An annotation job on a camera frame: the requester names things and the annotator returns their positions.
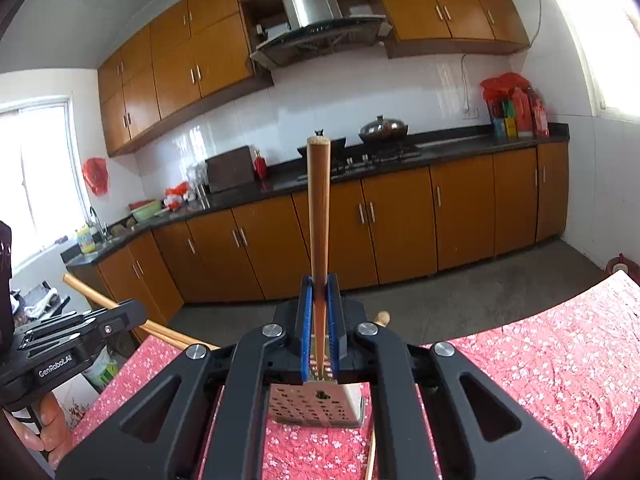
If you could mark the red round object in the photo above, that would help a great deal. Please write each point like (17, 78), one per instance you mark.
(617, 264)

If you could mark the white wall outlet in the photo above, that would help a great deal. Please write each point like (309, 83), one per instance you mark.
(470, 113)

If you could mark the wooden base cabinets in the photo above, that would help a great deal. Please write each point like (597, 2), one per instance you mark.
(400, 220)

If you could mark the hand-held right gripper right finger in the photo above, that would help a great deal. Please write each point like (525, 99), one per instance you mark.
(334, 330)

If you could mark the window beside sink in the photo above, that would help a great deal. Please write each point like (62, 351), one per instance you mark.
(40, 185)

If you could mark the sink faucet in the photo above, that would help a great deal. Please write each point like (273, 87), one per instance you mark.
(97, 222)

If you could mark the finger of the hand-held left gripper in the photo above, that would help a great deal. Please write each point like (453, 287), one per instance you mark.
(127, 317)

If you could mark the red plastic bag over condiments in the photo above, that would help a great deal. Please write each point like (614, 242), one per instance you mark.
(505, 85)

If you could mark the green yellow condiment box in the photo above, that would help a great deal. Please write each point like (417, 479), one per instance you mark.
(504, 122)

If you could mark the hanging red plastic bag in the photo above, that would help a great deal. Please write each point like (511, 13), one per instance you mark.
(96, 175)

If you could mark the dark cutting board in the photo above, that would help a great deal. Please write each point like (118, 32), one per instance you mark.
(230, 170)

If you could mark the red bottle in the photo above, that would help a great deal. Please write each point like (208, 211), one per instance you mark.
(260, 166)

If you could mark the red and white plastic bags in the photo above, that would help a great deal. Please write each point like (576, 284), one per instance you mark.
(177, 197)

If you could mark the red basin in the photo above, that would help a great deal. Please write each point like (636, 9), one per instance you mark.
(140, 204)

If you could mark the lidded dark wok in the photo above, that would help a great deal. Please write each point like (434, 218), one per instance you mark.
(382, 130)

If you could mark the person's left hand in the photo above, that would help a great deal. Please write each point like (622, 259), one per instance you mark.
(52, 425)

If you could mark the green basin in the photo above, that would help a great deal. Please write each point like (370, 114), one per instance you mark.
(146, 212)

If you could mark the black kitchen countertop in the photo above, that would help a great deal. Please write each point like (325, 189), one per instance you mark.
(450, 147)

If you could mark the yellow dish soap bottle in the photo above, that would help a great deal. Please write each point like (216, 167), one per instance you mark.
(86, 241)

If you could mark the steel range hood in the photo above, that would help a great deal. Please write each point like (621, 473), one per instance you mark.
(312, 25)

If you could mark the window beside condiments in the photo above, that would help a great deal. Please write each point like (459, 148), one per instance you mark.
(605, 35)

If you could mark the pale green perforated utensil holder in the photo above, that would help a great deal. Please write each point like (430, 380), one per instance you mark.
(315, 405)

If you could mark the red floral tablecloth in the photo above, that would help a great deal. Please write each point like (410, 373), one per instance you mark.
(525, 385)

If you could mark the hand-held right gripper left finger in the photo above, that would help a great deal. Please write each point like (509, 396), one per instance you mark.
(306, 330)

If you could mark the wooden wall cabinet unit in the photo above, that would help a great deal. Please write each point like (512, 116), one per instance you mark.
(190, 70)
(450, 5)

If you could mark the gas stove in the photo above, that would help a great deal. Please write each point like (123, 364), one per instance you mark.
(380, 157)

